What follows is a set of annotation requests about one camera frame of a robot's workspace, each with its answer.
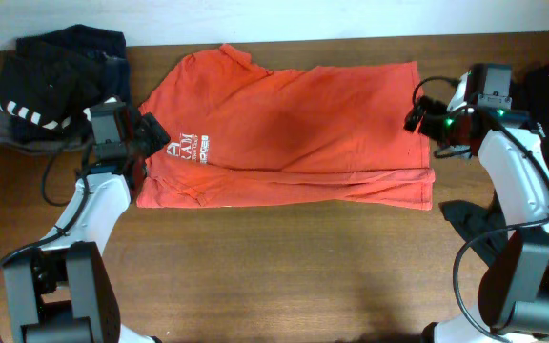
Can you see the grey folded garment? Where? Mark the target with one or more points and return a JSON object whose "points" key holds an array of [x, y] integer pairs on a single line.
{"points": [[17, 134]]}

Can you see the black folded garment with stripes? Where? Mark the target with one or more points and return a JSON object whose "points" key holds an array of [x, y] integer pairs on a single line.
{"points": [[51, 78]]}

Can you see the orange FRAM t-shirt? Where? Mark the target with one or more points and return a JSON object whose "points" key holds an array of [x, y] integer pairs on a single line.
{"points": [[243, 135]]}

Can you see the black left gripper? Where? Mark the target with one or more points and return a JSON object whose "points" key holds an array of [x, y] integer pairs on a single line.
{"points": [[150, 130]]}

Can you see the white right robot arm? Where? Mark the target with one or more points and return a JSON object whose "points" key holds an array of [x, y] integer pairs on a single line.
{"points": [[521, 323]]}

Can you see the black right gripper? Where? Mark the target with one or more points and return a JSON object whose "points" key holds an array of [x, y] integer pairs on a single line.
{"points": [[428, 126]]}

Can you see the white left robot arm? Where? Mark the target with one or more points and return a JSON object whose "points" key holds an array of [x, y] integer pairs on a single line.
{"points": [[58, 288]]}

